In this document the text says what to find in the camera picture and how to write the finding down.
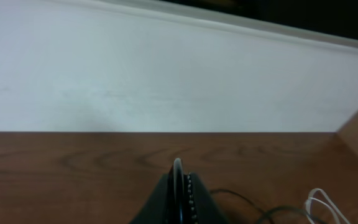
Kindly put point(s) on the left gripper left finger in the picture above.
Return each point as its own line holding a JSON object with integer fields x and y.
{"x": 160, "y": 206}

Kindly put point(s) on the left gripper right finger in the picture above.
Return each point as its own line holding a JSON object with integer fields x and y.
{"x": 196, "y": 203}

